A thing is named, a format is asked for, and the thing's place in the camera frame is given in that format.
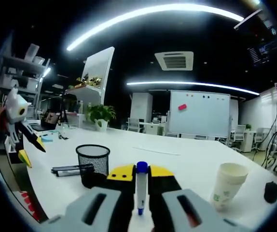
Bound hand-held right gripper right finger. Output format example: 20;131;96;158
147;164;251;232

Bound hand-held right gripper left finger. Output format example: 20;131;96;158
41;163;136;232

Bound blue whiteboard marker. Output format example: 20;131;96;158
135;161;149;216

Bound dark markers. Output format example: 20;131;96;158
51;164;95;173

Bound black mesh pen holder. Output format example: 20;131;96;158
75;144;111;189

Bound white printed paper cup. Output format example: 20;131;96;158
210;183;245;211
219;162;249;182
217;177;248;188

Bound large rolling whiteboard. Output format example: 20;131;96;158
169;89;231;138

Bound white under-desk cabinet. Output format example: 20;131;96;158
4;135;26;165

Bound small black open laptop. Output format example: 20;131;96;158
31;110;59;132

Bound clear plastic bag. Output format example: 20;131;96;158
56;122;70;141

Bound black tripod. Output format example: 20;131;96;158
56;95;70;126

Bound grey metal storage rack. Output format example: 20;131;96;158
0;43;51;121

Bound green potted plant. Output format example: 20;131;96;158
85;104;117;132

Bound white office chair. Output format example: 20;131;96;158
230;124;247;148
127;117;141;133
254;127;266;148

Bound gold ornaments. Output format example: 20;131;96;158
75;76;103;87

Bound white curved display shelf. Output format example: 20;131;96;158
65;46;115;121

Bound small black object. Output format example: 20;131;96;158
263;181;277;203

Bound long curved ceiling light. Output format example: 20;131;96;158
66;3;245;52
126;81;260;96

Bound ceiling air conditioner vent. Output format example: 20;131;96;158
154;50;194;72

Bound hanging dark display screen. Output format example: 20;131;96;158
234;8;277;67

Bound black cable bundle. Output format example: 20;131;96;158
261;130;277;179

